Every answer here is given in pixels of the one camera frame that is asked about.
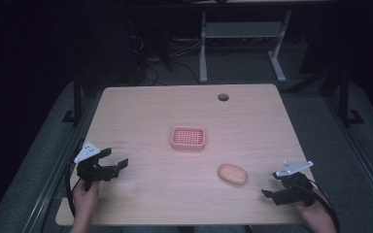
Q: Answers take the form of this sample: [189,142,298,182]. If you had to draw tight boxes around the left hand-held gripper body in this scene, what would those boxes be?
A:
[74,140,120,192]

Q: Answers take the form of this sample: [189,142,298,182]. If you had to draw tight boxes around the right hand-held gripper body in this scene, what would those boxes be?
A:
[272,159,316,208]

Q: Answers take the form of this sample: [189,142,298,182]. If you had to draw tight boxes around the pink soap dish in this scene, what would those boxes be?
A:
[170,125,207,152]

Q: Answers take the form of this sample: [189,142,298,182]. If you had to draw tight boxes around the person's right hand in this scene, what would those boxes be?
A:
[292,187,330,225]

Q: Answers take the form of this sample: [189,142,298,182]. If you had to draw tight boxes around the person's left hand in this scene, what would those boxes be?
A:
[71,180,101,224]

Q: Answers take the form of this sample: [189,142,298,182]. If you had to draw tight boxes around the black metal stand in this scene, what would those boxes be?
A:
[337,63,366,128]
[61,73,83,126]

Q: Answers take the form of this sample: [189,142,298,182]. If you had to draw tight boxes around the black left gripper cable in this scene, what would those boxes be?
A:
[64,157,80,218]

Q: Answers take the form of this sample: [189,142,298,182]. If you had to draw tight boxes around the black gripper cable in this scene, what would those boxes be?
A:
[310,180,342,233]
[64,157,80,218]

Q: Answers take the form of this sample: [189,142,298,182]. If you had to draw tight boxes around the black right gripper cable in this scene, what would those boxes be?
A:
[310,180,342,233]

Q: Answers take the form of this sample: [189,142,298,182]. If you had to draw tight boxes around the grey metal floor rail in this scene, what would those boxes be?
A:
[322,95,373,214]
[21,94,102,233]

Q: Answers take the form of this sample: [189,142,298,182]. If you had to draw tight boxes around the tangle of floor cables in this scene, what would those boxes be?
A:
[129,33,202,87]

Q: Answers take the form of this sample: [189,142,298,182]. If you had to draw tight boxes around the white metal desk frame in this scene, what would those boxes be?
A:
[198,9,293,84]

